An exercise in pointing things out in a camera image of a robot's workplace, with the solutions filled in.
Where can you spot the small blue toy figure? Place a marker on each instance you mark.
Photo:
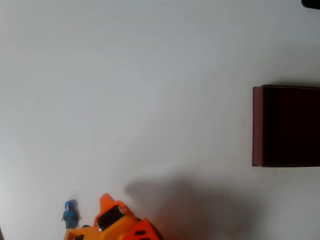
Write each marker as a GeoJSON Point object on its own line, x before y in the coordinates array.
{"type": "Point", "coordinates": [69, 215]}

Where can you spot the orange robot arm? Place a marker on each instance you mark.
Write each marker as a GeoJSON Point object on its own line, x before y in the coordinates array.
{"type": "Point", "coordinates": [120, 225]}

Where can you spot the dark red box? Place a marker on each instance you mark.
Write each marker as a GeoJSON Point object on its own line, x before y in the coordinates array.
{"type": "Point", "coordinates": [287, 125]}

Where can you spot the black object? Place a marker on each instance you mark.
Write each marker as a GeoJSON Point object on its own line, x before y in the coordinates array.
{"type": "Point", "coordinates": [311, 3]}

